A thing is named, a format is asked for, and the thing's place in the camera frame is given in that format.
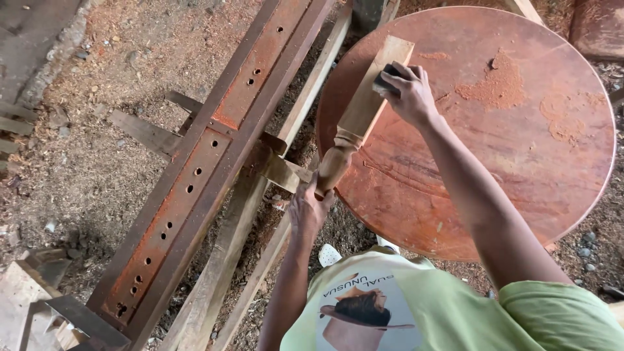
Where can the short wooden cross plank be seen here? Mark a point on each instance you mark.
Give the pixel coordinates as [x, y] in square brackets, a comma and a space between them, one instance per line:
[146, 132]

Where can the rusty metal frame with holes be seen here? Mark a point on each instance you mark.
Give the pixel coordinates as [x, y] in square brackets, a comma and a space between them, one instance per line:
[195, 161]

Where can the large reddish sawdust pile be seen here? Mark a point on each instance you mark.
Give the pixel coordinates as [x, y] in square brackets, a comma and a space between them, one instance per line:
[492, 85]

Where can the person's left hand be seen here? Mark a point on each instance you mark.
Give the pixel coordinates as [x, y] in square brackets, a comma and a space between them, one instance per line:
[306, 212]

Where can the round reddish wooden table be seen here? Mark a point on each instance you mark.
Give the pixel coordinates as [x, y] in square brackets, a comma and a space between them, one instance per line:
[487, 165]

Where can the wooden block under frame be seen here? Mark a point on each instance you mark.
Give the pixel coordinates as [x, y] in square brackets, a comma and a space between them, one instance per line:
[279, 168]

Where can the wooden furniture leg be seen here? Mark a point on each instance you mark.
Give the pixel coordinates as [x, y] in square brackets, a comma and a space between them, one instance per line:
[363, 109]

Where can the long thin wooden beam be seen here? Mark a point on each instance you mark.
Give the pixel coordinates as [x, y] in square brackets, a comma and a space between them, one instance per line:
[253, 287]

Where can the pile of grey wooden slats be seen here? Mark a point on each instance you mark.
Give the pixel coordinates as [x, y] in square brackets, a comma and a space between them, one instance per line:
[14, 129]

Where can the pale wooden blocks heap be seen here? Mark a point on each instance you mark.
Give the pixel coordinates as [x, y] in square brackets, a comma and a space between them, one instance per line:
[27, 302]

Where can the light green printed t-shirt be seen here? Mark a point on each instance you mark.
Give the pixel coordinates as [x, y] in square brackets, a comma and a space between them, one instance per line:
[463, 312]

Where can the thin reddish sawdust patch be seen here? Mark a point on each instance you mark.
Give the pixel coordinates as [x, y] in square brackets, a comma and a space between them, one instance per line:
[565, 117]

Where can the person's right hand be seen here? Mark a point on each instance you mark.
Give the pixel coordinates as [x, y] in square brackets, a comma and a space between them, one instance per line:
[414, 100]

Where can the reddish wooden board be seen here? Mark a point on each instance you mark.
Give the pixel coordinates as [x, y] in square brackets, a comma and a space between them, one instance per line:
[597, 29]

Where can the pale wooden slat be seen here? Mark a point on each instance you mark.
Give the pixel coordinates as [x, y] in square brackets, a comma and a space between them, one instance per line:
[525, 9]

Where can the dark sanding block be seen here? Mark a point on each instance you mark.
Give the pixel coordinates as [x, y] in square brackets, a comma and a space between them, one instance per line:
[385, 83]

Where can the white perforated shoe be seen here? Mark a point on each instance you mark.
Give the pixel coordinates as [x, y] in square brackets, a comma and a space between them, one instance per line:
[329, 255]
[388, 243]

